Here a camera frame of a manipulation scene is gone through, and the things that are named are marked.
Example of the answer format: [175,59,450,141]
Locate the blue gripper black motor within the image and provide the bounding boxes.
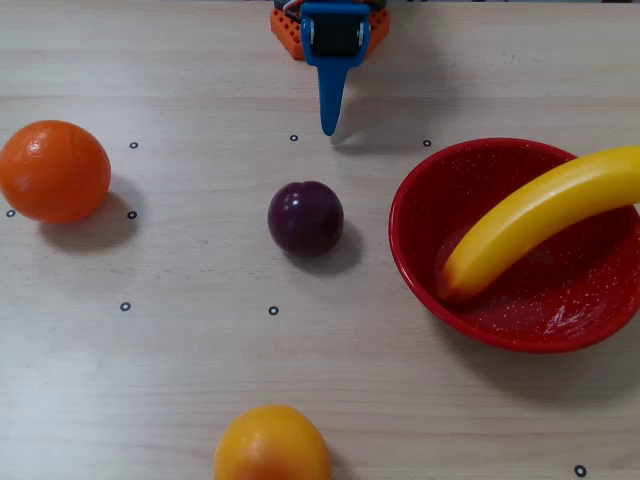
[299,2,373,138]

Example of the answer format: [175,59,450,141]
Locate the yellow toy banana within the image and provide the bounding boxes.
[437,144,640,304]

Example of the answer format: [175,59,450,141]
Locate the orange robot base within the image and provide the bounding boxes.
[269,5,392,62]

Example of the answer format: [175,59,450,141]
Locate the red speckled enamel bowl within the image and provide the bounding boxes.
[388,137,640,354]

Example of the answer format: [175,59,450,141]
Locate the dark purple plum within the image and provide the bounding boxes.
[267,180,345,258]

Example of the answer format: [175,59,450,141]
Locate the orange fruit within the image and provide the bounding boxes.
[0,119,112,224]

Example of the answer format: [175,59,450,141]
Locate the yellow-orange round fruit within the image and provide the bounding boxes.
[214,403,332,480]

